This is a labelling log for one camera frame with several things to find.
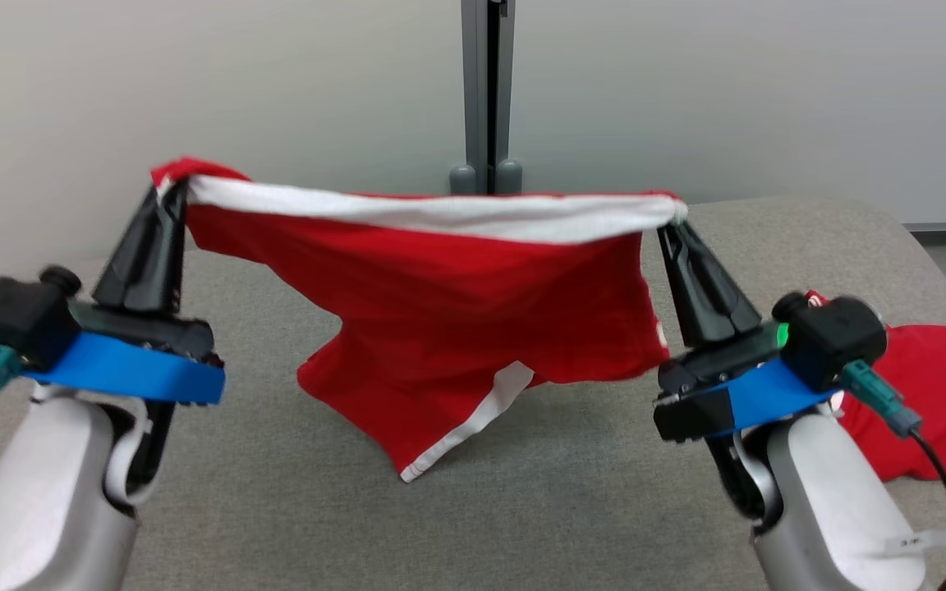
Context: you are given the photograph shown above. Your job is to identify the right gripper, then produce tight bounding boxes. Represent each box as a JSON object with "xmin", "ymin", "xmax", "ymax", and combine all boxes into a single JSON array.
[{"xmin": 654, "ymin": 222, "xmax": 791, "ymax": 445}]

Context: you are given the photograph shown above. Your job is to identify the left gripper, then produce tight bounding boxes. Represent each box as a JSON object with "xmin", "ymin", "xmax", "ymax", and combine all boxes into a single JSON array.
[{"xmin": 71, "ymin": 182, "xmax": 217, "ymax": 364}]

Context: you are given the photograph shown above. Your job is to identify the red and white striped shirt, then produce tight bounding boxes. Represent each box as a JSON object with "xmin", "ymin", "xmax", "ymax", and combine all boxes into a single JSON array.
[{"xmin": 806, "ymin": 290, "xmax": 946, "ymax": 485}]

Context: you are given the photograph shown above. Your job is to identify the red shorts with white trim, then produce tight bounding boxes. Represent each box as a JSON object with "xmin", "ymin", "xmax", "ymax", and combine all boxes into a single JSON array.
[{"xmin": 150, "ymin": 156, "xmax": 689, "ymax": 483}]

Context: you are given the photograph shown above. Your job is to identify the teal right camera cable connector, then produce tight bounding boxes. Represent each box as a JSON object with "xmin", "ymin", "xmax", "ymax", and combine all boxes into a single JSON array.
[{"xmin": 838, "ymin": 360, "xmax": 925, "ymax": 438}]

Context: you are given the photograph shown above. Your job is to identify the grey partition post with feet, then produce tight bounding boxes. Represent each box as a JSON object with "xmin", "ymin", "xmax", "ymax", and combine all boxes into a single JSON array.
[{"xmin": 448, "ymin": 0, "xmax": 525, "ymax": 196}]

